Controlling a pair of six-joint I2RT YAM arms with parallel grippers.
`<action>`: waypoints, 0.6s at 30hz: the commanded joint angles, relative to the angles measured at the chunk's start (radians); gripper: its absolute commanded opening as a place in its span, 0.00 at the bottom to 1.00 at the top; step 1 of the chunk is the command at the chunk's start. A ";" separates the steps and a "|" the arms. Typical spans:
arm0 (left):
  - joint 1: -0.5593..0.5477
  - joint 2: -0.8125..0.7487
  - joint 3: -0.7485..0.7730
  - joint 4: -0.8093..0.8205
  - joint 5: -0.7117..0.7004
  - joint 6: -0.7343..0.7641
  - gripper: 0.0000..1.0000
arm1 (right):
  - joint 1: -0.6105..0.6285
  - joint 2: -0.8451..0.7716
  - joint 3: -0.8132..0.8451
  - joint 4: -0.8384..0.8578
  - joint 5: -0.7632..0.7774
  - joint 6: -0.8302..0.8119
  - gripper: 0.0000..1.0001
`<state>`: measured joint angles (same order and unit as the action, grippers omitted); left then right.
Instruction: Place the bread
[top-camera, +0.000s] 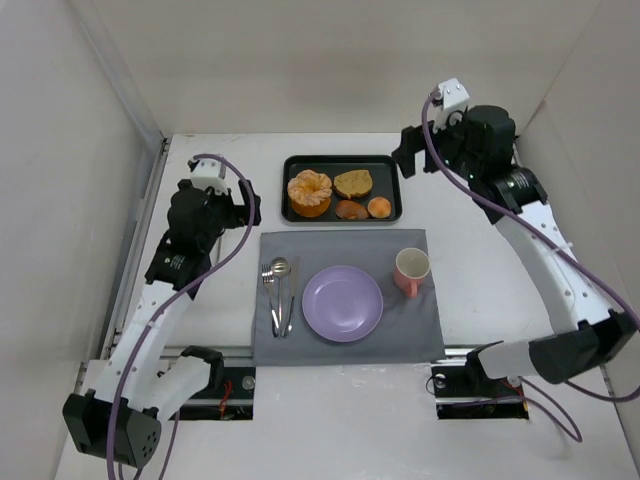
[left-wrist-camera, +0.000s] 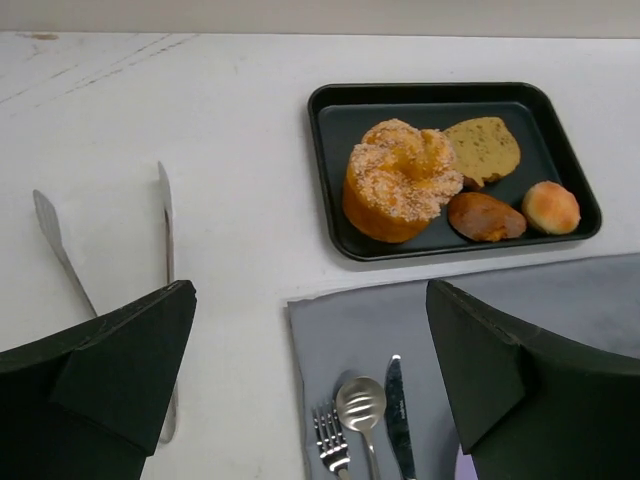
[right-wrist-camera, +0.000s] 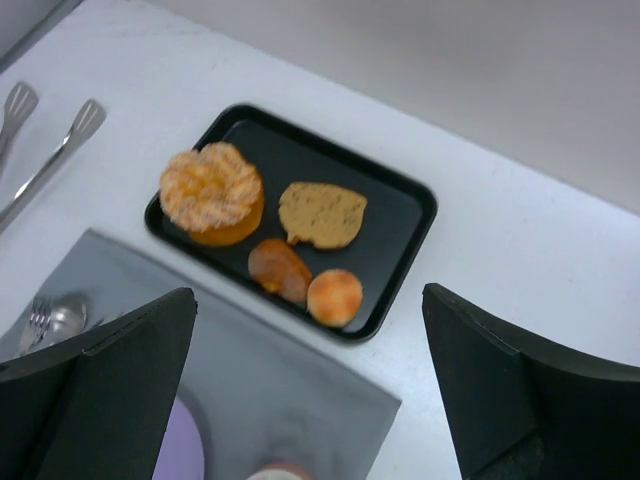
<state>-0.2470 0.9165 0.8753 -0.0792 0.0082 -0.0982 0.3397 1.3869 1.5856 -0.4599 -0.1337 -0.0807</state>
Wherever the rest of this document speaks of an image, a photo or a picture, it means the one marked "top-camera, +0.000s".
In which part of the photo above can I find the large orange sugared bread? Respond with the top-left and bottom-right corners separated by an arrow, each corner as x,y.
287,169 -> 333,218

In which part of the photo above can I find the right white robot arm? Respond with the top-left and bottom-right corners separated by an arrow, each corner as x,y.
392,99 -> 639,386

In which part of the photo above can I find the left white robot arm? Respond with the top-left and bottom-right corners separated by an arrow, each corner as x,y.
62,179 -> 261,469

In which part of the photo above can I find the brown bread slice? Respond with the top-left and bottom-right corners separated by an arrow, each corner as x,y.
333,169 -> 373,199

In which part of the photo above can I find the black baking tray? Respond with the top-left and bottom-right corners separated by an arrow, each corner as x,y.
281,154 -> 403,224

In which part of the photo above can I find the small round bun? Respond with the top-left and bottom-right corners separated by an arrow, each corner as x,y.
367,197 -> 392,219

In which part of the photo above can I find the dark glazed pastry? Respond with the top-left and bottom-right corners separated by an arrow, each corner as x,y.
335,200 -> 369,220

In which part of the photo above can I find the silver spoon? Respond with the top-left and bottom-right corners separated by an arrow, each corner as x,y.
271,257 -> 291,338

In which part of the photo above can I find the pink mug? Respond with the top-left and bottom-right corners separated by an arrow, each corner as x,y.
393,248 -> 431,298

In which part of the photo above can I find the silver knife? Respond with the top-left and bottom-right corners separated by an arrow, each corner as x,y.
283,256 -> 300,337

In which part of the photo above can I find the purple plate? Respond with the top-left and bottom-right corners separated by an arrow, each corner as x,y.
301,266 -> 384,343

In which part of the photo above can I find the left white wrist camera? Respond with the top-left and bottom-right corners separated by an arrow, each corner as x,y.
188,157 -> 229,196

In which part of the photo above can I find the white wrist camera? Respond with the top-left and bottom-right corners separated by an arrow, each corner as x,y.
431,78 -> 470,133
188,157 -> 229,196

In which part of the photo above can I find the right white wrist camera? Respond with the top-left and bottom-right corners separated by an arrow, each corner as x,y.
431,78 -> 470,133

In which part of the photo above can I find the aluminium frame rail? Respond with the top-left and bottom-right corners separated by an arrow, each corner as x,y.
94,138 -> 171,359

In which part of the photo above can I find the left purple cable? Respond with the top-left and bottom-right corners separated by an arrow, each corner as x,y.
105,155 -> 263,480

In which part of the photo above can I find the purple cable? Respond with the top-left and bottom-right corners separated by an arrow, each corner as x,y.
105,155 -> 263,480
421,91 -> 640,459

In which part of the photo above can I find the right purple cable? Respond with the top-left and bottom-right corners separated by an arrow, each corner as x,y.
421,91 -> 640,459

